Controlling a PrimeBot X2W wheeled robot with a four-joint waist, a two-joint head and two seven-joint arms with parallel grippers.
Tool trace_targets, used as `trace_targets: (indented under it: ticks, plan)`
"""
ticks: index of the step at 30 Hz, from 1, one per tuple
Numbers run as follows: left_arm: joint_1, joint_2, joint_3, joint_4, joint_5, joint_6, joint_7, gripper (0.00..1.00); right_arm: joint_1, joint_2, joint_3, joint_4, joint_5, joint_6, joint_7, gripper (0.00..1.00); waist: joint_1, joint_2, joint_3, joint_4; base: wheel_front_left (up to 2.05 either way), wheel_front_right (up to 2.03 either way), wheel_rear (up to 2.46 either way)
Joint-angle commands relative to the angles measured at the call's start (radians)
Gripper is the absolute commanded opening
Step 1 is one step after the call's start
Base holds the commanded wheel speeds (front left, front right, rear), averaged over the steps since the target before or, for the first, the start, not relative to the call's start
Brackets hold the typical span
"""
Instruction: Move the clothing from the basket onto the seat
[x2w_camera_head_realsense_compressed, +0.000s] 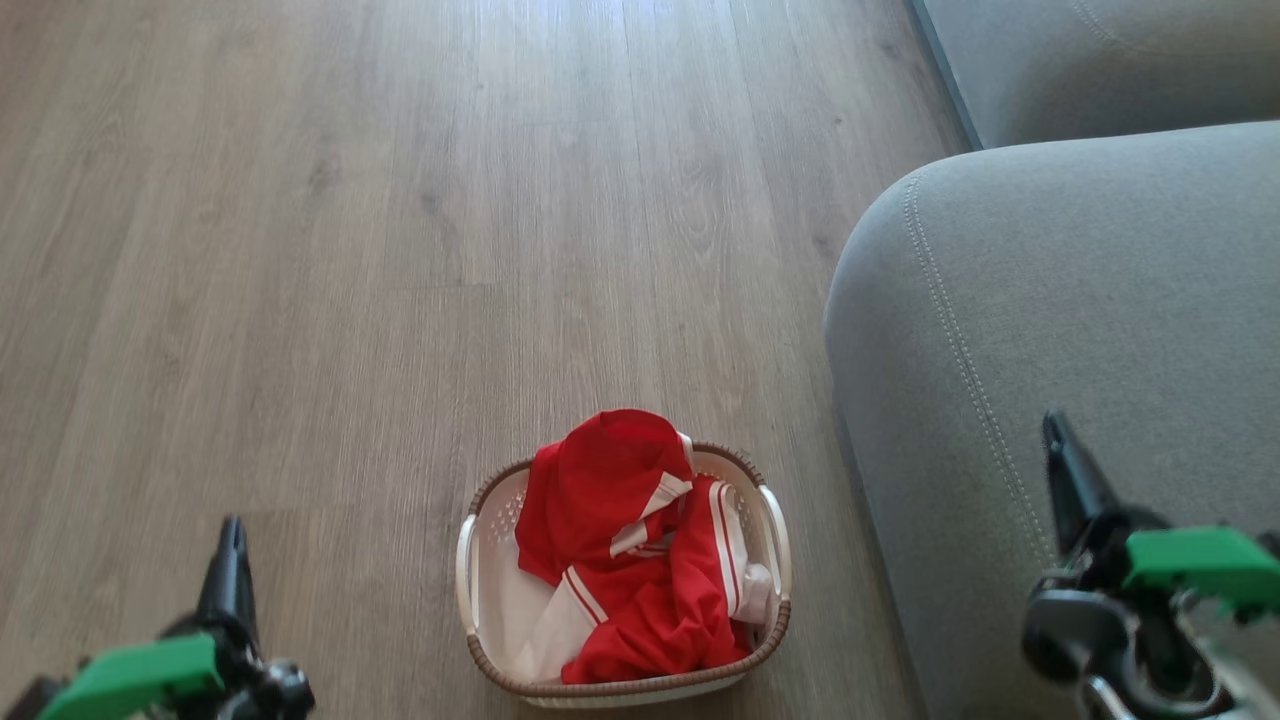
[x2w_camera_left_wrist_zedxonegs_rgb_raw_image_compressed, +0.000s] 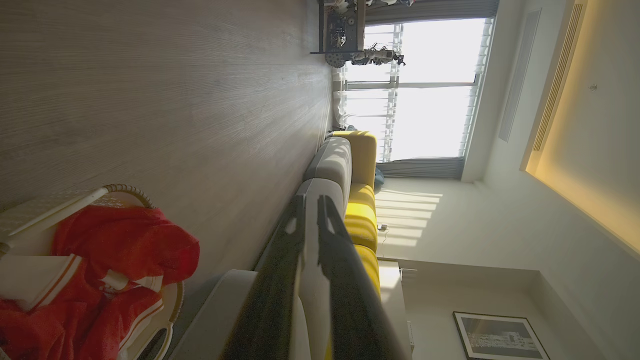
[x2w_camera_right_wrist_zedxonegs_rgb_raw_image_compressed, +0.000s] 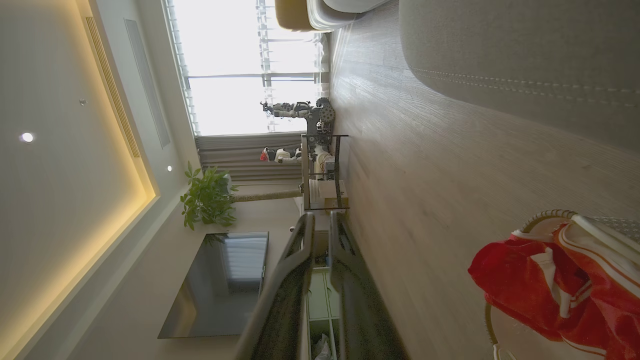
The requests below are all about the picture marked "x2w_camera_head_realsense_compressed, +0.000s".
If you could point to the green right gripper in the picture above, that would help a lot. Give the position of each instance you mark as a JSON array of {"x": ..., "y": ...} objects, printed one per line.
[{"x": 1195, "y": 560}]

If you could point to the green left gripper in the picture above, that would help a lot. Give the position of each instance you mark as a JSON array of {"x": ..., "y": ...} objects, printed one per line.
[{"x": 135, "y": 675}]

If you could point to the red garment with white stripes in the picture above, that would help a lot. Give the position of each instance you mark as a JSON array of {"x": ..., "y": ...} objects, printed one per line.
[{"x": 660, "y": 615}]

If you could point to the grey fabric sofa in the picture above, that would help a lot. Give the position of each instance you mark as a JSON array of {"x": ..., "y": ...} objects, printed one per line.
[{"x": 1080, "y": 290}]

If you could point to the white laundry basket brown rim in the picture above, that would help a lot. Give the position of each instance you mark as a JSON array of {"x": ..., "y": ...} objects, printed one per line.
[{"x": 495, "y": 585}]

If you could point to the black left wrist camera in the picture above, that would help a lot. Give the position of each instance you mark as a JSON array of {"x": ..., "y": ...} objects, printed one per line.
[{"x": 275, "y": 692}]

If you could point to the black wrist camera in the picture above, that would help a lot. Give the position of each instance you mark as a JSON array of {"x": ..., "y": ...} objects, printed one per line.
[
  {"x": 1075, "y": 630},
  {"x": 275, "y": 692}
]

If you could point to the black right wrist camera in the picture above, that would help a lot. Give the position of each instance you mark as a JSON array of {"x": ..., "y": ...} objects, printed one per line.
[{"x": 1075, "y": 630}]

